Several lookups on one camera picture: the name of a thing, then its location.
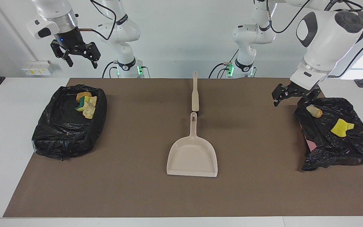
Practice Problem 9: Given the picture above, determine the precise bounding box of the pink plastic bin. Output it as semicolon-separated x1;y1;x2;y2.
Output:
304;136;317;152

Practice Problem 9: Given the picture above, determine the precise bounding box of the open bin with black liner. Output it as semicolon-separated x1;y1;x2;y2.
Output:
31;84;108;160

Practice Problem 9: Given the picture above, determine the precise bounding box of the brown table mat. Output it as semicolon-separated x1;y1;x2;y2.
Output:
3;78;363;218

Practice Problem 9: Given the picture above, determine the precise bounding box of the beige plastic dustpan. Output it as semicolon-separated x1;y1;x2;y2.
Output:
166;112;218;178

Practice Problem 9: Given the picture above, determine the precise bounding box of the beige hand brush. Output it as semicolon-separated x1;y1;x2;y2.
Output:
191;71;200;114

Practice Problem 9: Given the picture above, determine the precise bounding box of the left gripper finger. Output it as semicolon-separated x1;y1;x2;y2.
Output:
301;88;322;103
272;84;292;107

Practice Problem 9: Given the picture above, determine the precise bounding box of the brown toy bread roll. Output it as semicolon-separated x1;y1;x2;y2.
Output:
76;91;93;102

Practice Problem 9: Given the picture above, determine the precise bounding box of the crumpled black trash bag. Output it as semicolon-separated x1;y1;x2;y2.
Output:
294;97;363;172

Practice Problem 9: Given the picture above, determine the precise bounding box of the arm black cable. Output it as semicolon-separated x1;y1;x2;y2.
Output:
256;0;363;78
76;0;128;41

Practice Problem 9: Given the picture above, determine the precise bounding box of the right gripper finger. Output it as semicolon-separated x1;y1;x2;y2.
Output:
83;42;101;69
50;40;74;67

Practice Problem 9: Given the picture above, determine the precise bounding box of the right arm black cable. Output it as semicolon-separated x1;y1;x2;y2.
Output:
76;0;128;41

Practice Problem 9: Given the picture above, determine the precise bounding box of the white wall socket box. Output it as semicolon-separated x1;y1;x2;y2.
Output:
22;61;55;76

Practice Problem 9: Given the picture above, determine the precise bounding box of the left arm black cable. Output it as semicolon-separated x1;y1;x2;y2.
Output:
256;0;363;78

